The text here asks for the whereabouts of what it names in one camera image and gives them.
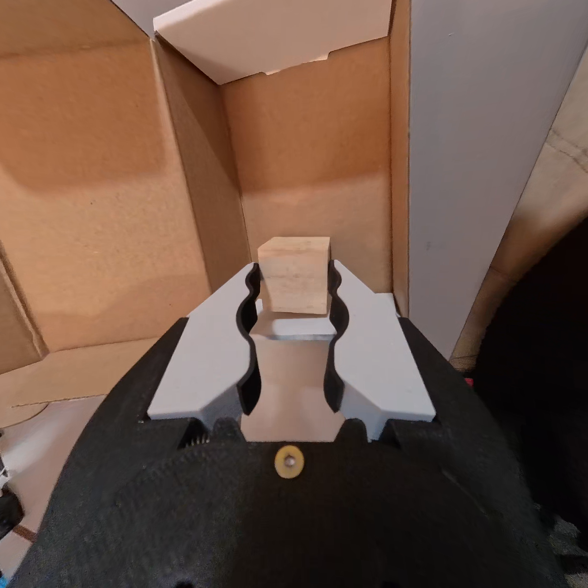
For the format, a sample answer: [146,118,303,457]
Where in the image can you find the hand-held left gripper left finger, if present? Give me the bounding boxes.
[147,263,262,432]

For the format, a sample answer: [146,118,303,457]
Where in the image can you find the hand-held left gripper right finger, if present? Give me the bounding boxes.
[324,259,436,443]

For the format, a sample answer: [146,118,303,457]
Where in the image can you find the wooden block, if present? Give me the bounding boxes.
[257,236,331,315]

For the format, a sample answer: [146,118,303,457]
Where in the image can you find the white cardboard box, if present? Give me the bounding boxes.
[0,0,412,428]

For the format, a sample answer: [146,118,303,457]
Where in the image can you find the grey desk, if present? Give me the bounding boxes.
[0,0,588,579]

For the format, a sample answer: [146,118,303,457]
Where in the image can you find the person's khaki pants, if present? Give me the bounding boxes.
[452,99,588,373]

